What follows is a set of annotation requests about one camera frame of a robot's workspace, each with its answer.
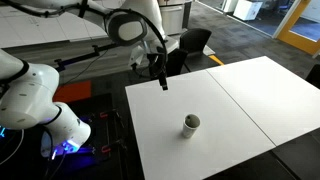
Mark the orange framed door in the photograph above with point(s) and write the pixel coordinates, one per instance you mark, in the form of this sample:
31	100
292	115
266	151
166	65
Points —
293	33

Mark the white panel board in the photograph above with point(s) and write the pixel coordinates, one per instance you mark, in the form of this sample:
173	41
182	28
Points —
33	30

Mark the small white box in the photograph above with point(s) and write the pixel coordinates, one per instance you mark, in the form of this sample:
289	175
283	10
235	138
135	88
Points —
230	5

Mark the black and silver marker pen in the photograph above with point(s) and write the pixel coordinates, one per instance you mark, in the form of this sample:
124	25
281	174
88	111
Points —
188	117

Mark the white paper cup with print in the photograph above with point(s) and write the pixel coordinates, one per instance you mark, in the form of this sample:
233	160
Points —
188	131

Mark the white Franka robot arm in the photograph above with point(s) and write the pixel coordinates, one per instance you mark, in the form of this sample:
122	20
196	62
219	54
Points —
30	96

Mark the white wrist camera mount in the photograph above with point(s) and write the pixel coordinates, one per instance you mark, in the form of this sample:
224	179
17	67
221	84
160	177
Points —
136	56

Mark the black office chair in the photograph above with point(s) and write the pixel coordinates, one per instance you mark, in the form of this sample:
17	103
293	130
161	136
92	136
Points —
314	77
176	61
195	40

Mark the yellow floor tape strip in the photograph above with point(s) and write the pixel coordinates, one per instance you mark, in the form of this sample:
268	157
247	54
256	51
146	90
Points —
216	60

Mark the black camera boom rod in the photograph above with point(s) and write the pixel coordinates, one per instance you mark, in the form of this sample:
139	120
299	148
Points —
80	57

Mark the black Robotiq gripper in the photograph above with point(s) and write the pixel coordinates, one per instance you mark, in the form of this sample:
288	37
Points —
156	63

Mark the white storage box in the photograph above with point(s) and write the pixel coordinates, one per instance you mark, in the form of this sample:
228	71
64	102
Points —
247	9

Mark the orange floor mat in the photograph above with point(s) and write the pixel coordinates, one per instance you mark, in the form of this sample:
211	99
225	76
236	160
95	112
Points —
72	91

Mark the black robot stand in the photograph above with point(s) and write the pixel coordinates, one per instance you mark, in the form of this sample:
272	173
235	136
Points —
100	133

